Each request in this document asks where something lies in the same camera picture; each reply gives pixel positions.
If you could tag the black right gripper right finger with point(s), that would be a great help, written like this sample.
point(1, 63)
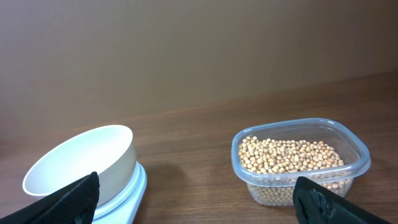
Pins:
point(315, 204)

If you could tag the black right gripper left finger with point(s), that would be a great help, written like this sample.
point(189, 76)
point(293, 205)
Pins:
point(74, 204)

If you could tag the white digital kitchen scale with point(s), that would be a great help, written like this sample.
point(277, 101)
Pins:
point(122, 208)

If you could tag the white bowl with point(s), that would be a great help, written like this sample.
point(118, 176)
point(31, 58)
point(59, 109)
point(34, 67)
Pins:
point(107, 150)

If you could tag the soybeans pile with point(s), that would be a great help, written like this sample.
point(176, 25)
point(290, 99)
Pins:
point(270, 156)

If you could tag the clear plastic container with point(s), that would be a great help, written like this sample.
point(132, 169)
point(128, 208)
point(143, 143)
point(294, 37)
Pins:
point(351, 149)

